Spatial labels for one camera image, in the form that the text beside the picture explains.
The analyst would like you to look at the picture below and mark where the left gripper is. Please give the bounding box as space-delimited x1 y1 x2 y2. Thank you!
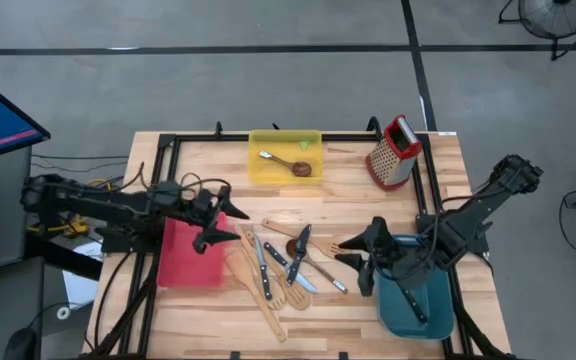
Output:
186 185 251 255

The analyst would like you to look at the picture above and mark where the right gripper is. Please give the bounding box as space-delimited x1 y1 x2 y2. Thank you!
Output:
335 216 422 297

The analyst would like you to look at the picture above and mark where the solid light wooden spoon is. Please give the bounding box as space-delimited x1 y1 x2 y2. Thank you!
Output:
224 248 288 344

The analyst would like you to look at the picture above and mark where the angled slotted wooden turner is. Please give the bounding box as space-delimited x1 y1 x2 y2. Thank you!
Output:
260 217 343 257

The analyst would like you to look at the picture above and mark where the black-handled silver-blade knife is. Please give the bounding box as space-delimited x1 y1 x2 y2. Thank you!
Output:
262 241 320 295

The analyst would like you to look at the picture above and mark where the long black-handled knife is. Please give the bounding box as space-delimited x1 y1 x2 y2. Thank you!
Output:
398 285 429 325

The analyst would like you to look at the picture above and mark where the black-handled dark-blade knife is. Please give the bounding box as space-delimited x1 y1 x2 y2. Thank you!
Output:
285 223 314 287

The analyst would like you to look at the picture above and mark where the narrow black-handled knife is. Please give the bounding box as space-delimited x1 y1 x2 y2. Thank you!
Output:
253 233 274 302

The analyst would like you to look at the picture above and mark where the pile of utensils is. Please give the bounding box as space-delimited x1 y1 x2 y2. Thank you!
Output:
243 227 313 311

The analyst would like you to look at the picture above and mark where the slotted wooden spoon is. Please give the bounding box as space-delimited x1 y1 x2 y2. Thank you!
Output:
236 223 287 311

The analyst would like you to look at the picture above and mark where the red plastic bin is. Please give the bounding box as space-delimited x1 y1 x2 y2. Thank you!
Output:
156 212 229 290

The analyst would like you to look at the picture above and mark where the yellow plastic bin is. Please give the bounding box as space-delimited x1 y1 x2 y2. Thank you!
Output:
247 128 324 186

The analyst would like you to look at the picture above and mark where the teal baking dish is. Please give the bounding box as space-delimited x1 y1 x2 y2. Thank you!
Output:
373 233 457 341

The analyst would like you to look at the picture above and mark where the white box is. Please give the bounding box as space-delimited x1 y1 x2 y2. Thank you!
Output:
61 238 105 307

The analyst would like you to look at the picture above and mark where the grey cabinet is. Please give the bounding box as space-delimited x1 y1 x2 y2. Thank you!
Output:
0 144 34 271

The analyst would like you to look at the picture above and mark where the black computer mouse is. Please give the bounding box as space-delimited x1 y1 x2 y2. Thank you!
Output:
2 327 39 360

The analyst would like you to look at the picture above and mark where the black floor fan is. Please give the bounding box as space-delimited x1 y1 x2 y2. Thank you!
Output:
497 0 576 62

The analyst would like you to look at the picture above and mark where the black metal table frame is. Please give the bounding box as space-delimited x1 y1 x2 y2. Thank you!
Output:
87 130 519 360

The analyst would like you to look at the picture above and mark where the red-handled metal box grater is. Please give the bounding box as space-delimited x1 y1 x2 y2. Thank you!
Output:
365 113 424 192

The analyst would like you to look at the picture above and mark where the yellow cable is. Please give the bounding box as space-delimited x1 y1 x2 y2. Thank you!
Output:
27 177 114 237

